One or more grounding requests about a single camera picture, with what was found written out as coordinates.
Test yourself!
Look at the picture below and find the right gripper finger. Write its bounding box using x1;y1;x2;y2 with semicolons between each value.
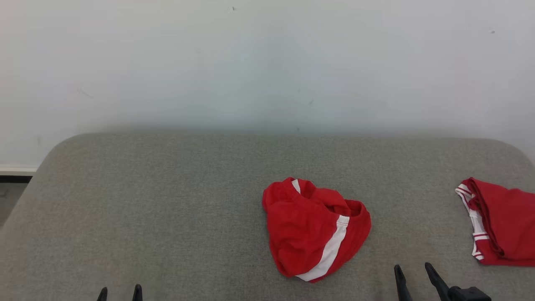
394;265;412;301
425;262;452;301

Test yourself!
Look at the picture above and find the red white jersey shirt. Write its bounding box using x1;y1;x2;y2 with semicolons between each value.
455;177;535;267

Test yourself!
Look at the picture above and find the grey fabric sofa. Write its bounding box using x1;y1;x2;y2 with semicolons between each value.
0;133;535;301

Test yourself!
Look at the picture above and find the red shorts white stripe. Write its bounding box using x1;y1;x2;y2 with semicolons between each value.
262;177;372;283

